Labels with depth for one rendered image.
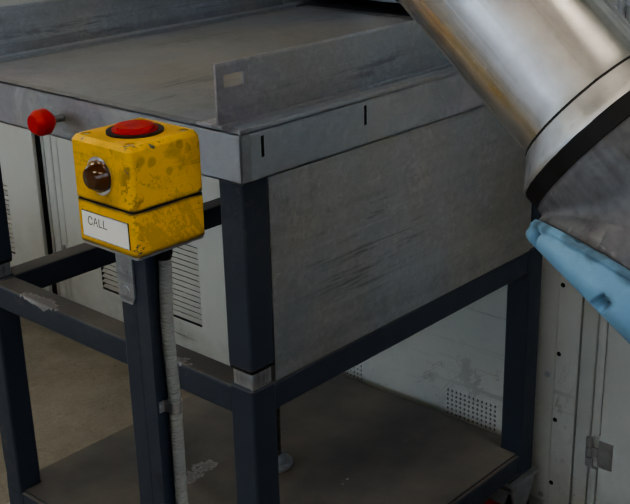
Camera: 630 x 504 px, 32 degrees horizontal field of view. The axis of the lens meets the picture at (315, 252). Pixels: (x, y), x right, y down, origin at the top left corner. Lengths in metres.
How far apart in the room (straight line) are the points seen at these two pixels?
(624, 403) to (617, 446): 0.08
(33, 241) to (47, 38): 1.19
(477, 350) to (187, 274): 0.73
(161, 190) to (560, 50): 0.37
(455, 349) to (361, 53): 0.77
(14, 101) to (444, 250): 0.60
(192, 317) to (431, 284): 0.99
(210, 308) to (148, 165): 1.44
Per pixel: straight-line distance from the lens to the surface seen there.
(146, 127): 0.96
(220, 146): 1.19
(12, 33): 1.68
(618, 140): 0.73
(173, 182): 0.96
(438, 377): 2.01
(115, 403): 2.45
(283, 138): 1.21
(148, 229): 0.95
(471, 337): 1.93
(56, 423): 2.40
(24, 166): 2.78
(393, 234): 1.43
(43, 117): 1.37
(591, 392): 1.84
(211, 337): 2.39
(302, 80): 1.27
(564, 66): 0.76
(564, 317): 1.82
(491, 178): 1.60
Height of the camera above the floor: 1.14
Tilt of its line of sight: 21 degrees down
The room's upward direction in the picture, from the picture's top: 1 degrees counter-clockwise
